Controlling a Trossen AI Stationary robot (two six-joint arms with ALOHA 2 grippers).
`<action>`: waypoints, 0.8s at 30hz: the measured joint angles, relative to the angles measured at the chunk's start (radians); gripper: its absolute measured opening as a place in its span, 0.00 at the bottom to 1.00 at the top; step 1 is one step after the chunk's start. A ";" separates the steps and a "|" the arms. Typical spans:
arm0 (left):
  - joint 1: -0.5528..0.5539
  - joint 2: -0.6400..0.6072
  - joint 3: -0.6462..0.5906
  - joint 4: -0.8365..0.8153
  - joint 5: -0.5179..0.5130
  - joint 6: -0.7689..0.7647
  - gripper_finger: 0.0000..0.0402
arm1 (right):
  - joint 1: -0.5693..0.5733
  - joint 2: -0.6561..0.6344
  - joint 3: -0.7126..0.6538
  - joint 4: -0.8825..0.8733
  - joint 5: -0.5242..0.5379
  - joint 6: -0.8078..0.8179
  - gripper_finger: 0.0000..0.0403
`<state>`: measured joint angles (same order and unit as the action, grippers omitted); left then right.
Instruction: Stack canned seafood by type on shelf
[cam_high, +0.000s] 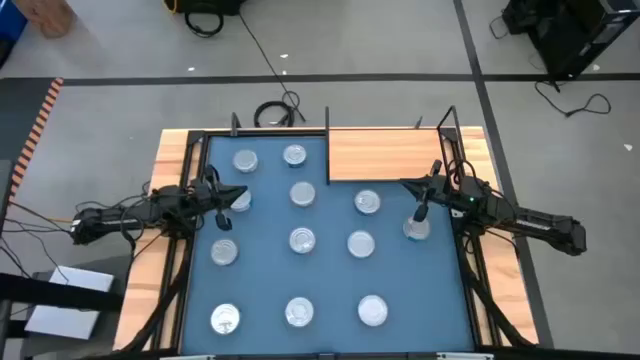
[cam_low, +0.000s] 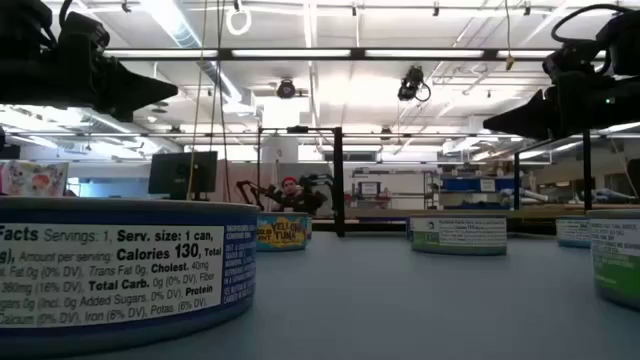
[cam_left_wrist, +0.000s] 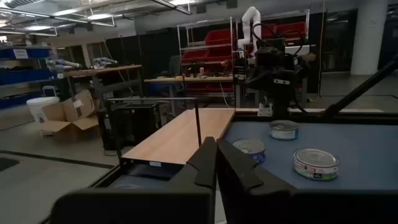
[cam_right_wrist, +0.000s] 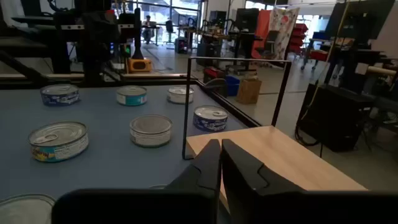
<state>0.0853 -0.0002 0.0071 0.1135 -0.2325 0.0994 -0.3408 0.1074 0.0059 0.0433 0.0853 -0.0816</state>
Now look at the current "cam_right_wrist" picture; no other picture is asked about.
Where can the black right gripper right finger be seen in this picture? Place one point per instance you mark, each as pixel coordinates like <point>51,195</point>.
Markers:
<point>264,199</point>

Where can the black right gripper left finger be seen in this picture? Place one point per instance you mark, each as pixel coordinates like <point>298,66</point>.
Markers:
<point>186,205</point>

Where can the green white label seafood can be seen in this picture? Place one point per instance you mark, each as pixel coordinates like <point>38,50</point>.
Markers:
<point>150,130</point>
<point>179,95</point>

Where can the teal label seafood can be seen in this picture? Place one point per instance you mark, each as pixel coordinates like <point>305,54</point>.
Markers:
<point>131,95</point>
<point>58,141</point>
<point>26,210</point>

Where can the blue label seafood can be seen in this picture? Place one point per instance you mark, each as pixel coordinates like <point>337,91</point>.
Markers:
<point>210,118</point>
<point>59,95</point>

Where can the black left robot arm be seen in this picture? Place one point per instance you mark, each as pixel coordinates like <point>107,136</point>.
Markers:
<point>96,46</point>

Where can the wooden shelf board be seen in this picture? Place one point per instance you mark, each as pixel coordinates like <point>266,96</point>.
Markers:
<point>280,155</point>

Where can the blue table mat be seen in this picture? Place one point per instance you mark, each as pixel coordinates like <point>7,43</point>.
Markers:
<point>102,155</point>

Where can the black computer case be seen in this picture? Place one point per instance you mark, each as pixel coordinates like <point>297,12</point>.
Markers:
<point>335,124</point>

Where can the brown cardboard box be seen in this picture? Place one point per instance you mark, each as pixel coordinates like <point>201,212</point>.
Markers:
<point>248,91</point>

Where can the blue plastic bin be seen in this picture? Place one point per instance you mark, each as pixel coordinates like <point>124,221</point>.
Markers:
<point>232,85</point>

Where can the red case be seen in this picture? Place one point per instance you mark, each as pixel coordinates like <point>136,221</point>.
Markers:
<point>214,73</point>

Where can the orange box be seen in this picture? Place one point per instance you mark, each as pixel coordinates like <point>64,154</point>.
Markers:
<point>140,65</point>

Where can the red storage bin rack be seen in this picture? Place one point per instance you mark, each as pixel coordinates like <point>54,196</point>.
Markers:
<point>298,37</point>

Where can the orange partition panel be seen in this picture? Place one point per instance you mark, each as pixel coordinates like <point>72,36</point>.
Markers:
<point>261,31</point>

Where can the floral printed cloth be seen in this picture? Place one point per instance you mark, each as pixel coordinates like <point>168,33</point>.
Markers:
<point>284,31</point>

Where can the person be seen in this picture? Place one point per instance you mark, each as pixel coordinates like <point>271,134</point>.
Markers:
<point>147,28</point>

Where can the black monitor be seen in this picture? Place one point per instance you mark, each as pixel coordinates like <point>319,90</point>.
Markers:
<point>360,18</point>

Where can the black metal shelf frame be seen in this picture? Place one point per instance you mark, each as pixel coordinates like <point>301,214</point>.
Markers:
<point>187,109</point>

